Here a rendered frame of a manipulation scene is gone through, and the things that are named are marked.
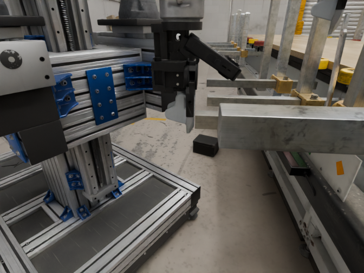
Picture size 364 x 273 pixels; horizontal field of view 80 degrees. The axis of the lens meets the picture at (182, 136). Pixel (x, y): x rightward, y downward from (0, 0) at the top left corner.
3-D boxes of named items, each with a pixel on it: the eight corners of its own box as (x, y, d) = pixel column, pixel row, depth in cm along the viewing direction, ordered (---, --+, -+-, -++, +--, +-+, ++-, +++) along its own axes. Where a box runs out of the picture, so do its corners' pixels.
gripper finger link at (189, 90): (186, 111, 45) (186, 67, 41) (194, 111, 45) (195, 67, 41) (183, 119, 41) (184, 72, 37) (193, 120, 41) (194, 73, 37)
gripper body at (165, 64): (160, 85, 47) (157, 21, 42) (200, 86, 46) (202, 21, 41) (152, 95, 40) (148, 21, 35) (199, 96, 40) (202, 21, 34)
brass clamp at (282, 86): (275, 93, 86) (278, 80, 84) (267, 84, 98) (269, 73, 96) (292, 93, 85) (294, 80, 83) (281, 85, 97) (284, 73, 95)
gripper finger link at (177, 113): (166, 131, 48) (165, 90, 44) (193, 132, 47) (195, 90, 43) (164, 138, 45) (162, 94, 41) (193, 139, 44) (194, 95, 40)
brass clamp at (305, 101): (300, 116, 64) (304, 99, 61) (285, 102, 76) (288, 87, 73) (322, 117, 63) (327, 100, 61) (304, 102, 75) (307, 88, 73)
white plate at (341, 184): (341, 202, 44) (359, 161, 40) (294, 141, 68) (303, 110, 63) (344, 202, 44) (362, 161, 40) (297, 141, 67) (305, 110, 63)
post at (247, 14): (238, 76, 188) (245, 12, 166) (238, 75, 191) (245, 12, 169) (242, 76, 188) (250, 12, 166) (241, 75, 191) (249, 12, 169)
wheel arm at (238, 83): (206, 89, 91) (206, 78, 89) (206, 86, 94) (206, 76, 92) (315, 91, 87) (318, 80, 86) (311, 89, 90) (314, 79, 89)
